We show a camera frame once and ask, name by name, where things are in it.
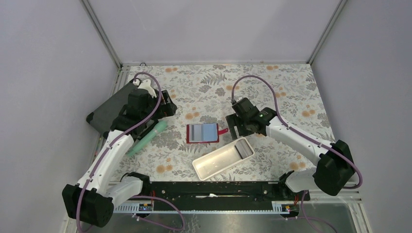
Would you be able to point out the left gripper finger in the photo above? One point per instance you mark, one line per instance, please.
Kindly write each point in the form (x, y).
(165, 97)
(170, 109)

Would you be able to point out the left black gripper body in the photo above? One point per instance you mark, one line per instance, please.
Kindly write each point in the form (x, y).
(152, 104)

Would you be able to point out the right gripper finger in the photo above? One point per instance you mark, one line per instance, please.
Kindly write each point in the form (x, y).
(231, 122)
(241, 130)

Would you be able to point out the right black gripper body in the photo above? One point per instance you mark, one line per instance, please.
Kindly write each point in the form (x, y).
(244, 121)

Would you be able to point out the silver VIP card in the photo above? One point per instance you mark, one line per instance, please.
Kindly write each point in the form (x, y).
(196, 133)

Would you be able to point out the red card holder wallet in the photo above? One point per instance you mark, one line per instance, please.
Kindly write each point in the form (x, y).
(211, 133)

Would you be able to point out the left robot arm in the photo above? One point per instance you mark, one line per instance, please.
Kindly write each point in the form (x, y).
(124, 120)

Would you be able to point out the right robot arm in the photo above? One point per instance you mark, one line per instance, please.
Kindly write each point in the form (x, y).
(332, 160)

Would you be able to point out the mint green tube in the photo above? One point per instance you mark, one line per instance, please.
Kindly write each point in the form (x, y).
(155, 129)

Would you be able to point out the floral table mat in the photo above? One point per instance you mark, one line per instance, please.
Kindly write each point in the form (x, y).
(202, 94)

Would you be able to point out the white plastic tray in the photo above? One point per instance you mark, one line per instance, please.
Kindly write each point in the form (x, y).
(218, 161)

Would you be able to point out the black hard case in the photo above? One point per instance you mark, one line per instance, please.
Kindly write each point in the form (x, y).
(101, 119)

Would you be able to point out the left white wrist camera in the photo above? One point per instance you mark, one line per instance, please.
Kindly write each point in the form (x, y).
(145, 85)

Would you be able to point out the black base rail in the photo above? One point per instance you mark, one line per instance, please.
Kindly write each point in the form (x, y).
(226, 198)

